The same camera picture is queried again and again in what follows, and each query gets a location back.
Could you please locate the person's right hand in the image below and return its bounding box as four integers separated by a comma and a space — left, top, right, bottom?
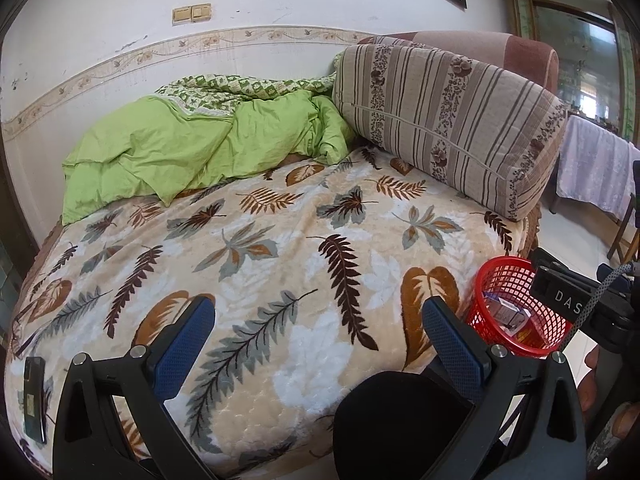
582, 347, 611, 411

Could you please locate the table with white cloth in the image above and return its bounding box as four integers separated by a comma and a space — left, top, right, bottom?
550, 115, 640, 263

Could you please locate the leaf print blanket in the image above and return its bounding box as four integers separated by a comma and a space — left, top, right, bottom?
5, 147, 543, 478

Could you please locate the striped floral cushion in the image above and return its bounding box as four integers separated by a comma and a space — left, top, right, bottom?
332, 44, 570, 222

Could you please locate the brown pink sofa back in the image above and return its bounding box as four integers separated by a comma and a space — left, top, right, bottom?
357, 31, 560, 96

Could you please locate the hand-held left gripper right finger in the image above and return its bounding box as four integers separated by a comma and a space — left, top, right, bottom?
421, 296, 587, 480

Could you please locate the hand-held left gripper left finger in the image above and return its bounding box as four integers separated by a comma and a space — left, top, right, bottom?
52, 296, 217, 480

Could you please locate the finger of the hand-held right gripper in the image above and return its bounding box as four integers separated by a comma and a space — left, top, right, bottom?
529, 247, 608, 291

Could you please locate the red mesh basket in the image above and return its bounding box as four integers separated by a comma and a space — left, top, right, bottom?
465, 256, 576, 358

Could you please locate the braided grey cable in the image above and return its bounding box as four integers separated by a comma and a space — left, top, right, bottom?
570, 262, 631, 336

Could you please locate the black phone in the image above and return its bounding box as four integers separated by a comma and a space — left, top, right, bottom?
22, 356, 48, 445

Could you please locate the green quilt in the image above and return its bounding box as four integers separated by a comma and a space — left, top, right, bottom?
61, 72, 357, 226

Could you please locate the wooden glass cabinet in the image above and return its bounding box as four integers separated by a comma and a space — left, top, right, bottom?
492, 0, 640, 136

